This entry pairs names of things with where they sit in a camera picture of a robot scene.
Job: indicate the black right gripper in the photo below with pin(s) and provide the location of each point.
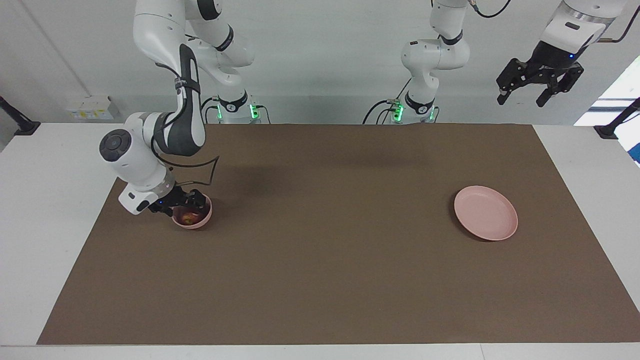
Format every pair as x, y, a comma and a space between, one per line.
172, 199

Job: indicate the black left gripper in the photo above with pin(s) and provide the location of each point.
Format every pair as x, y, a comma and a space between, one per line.
552, 56

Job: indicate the dark red apple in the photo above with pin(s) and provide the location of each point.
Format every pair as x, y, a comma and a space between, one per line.
189, 217

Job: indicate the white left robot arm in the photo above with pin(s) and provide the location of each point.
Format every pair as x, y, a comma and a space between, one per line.
430, 55

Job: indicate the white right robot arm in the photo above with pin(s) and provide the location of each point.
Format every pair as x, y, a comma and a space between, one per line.
140, 160

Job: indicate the pink bowl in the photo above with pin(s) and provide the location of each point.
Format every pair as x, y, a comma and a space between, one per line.
196, 226

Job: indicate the pink plate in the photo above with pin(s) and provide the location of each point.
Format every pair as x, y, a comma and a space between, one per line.
485, 212

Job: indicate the blue object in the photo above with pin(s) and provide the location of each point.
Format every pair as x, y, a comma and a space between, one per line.
637, 152

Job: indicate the brown table mat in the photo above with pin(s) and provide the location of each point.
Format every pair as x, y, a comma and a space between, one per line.
325, 260

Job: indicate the black clamp mount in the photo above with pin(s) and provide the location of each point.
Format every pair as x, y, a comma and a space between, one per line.
607, 131
25, 127

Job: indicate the white wall socket box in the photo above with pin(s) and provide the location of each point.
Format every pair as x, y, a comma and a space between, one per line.
90, 107

